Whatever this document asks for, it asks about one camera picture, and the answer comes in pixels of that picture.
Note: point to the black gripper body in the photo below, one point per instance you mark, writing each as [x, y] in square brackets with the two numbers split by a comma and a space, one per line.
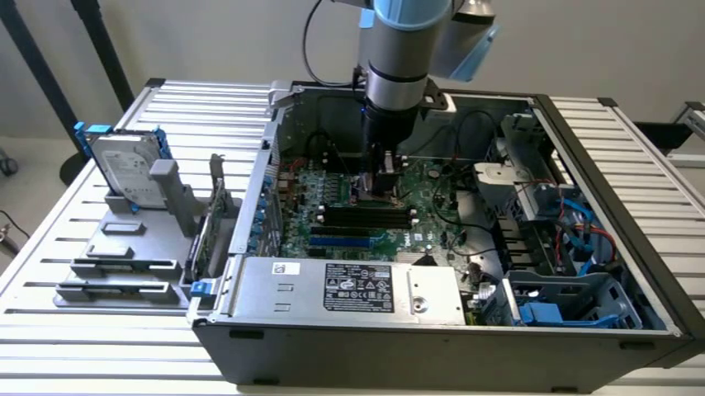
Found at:
[387, 123]

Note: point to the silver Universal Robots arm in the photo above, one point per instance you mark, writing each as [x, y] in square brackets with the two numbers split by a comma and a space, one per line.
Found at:
[394, 53]

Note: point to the metal CPU socket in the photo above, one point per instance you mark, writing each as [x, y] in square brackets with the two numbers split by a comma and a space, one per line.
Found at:
[360, 194]

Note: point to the black RAM slot bank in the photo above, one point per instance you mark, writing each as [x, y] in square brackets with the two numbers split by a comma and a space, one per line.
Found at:
[368, 216]

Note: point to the green motherboard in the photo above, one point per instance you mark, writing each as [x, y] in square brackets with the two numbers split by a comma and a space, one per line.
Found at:
[428, 231]

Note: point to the black expansion slot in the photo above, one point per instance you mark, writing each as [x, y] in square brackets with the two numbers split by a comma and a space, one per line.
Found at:
[338, 232]

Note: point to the blue expansion slot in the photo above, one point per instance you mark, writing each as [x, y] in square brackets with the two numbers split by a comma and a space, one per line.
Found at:
[338, 241]

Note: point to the grey metal disk bay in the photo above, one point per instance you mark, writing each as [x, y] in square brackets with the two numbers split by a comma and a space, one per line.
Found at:
[511, 165]

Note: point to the silver power supply unit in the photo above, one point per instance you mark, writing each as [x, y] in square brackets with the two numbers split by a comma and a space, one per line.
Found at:
[308, 288]

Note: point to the green graphics card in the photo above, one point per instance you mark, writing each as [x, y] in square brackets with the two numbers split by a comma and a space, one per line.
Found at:
[211, 222]

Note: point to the blue case latch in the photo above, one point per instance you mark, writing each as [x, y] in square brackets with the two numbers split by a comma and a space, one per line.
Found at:
[200, 288]

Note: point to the black open PC case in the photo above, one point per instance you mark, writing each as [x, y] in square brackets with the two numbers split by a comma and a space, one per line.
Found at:
[418, 354]

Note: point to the grey drive cage blue clips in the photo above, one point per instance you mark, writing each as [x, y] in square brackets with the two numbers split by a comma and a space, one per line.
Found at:
[578, 297]

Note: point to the hard disk with blue rails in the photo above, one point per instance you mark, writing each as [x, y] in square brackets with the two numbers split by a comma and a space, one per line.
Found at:
[129, 165]

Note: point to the grey parts rack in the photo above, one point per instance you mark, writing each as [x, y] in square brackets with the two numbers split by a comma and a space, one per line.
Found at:
[137, 243]

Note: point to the dark RAM stick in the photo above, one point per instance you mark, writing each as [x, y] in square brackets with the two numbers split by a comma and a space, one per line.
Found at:
[127, 261]

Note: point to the black stand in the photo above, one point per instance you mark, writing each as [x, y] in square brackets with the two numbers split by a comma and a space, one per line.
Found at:
[32, 62]

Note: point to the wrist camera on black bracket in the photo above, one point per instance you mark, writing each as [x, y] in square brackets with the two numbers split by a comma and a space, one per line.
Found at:
[438, 101]

